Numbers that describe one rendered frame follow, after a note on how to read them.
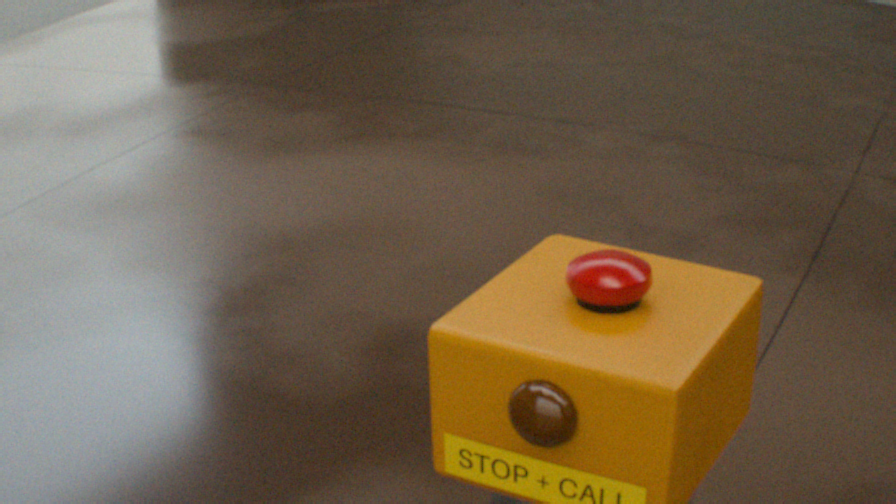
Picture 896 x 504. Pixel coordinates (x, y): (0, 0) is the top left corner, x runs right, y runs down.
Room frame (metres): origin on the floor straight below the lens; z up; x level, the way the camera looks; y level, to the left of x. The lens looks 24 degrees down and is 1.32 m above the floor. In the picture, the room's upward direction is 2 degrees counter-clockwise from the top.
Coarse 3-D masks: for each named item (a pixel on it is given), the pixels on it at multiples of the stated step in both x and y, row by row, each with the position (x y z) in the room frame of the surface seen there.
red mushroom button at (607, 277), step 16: (592, 256) 0.48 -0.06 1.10; (608, 256) 0.48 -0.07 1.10; (624, 256) 0.48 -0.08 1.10; (576, 272) 0.47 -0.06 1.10; (592, 272) 0.47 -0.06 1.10; (608, 272) 0.47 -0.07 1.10; (624, 272) 0.47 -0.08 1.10; (640, 272) 0.47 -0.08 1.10; (576, 288) 0.47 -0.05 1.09; (592, 288) 0.46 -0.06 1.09; (608, 288) 0.46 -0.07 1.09; (624, 288) 0.46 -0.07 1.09; (640, 288) 0.46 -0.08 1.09; (608, 304) 0.46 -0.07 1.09
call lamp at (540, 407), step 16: (528, 384) 0.43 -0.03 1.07; (544, 384) 0.42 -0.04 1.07; (512, 400) 0.43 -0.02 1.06; (528, 400) 0.42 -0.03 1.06; (544, 400) 0.42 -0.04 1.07; (560, 400) 0.42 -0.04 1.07; (512, 416) 0.43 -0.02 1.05; (528, 416) 0.42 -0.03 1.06; (544, 416) 0.42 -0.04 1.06; (560, 416) 0.42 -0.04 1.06; (576, 416) 0.42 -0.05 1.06; (528, 432) 0.42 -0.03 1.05; (544, 432) 0.42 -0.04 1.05; (560, 432) 0.42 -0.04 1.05
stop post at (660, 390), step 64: (576, 256) 0.53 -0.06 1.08; (640, 256) 0.52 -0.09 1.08; (448, 320) 0.46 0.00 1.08; (512, 320) 0.46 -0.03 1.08; (576, 320) 0.46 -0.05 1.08; (640, 320) 0.46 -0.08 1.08; (704, 320) 0.45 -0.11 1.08; (448, 384) 0.45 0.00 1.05; (512, 384) 0.44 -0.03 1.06; (576, 384) 0.42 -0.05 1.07; (640, 384) 0.41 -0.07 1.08; (704, 384) 0.42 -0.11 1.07; (448, 448) 0.45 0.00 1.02; (512, 448) 0.44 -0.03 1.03; (576, 448) 0.42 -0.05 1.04; (640, 448) 0.41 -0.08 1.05; (704, 448) 0.43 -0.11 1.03
